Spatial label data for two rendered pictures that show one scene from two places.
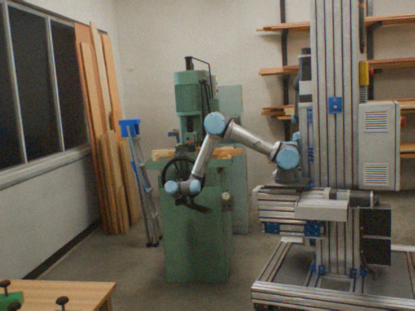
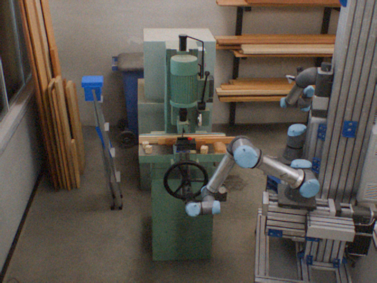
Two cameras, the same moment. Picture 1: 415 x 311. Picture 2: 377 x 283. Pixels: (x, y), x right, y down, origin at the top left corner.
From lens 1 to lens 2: 1.25 m
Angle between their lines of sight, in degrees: 23
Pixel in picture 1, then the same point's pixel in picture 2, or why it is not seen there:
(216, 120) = (249, 156)
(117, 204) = (68, 159)
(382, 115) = not seen: outside the picture
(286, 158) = (309, 189)
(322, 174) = (325, 185)
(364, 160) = (367, 179)
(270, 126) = (218, 54)
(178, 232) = (168, 219)
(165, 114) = (99, 34)
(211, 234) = (201, 219)
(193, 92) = (193, 84)
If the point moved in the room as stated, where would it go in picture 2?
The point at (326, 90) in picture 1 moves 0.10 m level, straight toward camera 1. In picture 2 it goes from (343, 113) to (348, 119)
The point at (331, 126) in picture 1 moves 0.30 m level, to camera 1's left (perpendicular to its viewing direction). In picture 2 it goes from (341, 146) to (295, 150)
